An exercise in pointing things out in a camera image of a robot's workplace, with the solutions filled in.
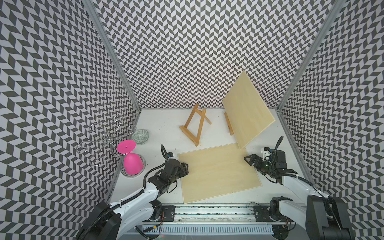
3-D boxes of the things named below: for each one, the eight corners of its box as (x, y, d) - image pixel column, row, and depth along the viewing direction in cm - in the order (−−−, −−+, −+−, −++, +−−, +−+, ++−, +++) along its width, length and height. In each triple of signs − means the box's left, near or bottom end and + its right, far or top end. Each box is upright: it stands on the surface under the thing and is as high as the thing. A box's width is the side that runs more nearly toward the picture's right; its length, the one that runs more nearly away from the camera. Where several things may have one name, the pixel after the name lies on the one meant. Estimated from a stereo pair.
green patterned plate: (132, 141, 102) (129, 137, 98) (142, 131, 107) (140, 126, 103) (141, 146, 99) (138, 143, 95) (151, 136, 104) (149, 132, 100)
